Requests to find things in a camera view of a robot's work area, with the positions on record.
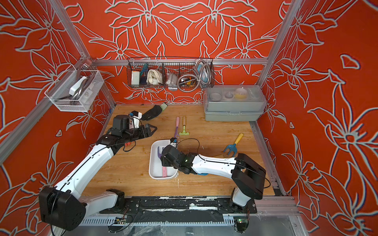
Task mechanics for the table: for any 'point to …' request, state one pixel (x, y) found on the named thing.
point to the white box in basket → (135, 77)
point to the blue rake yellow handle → (233, 147)
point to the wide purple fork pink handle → (164, 171)
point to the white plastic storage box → (155, 166)
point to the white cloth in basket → (154, 76)
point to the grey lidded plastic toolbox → (234, 103)
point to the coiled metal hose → (189, 83)
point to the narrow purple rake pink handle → (176, 134)
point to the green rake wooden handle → (184, 132)
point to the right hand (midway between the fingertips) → (158, 160)
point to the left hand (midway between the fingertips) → (152, 128)
